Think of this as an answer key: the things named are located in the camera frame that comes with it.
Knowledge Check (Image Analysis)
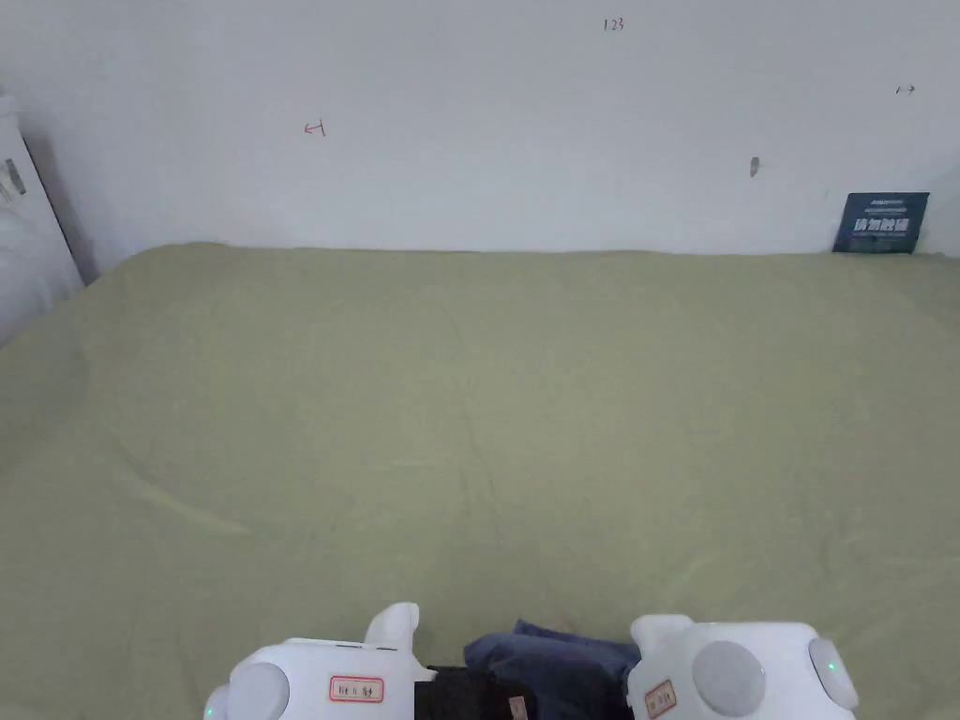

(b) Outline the bed with pale green sheet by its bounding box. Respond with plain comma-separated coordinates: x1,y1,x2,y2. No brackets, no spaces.
0,241,960,720

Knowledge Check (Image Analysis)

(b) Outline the dark blue shirt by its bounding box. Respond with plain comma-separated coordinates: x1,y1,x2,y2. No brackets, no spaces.
462,618,643,720

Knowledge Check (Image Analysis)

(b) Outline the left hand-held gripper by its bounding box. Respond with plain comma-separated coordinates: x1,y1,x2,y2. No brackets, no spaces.
202,601,541,720

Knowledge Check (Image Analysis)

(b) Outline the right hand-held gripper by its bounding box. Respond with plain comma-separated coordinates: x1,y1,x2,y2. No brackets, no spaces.
623,614,861,720

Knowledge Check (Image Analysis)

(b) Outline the white appliance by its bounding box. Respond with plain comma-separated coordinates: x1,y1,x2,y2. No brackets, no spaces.
0,85,102,350

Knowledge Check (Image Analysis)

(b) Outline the dark blue sign card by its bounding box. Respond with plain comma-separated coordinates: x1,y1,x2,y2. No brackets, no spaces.
832,191,931,256

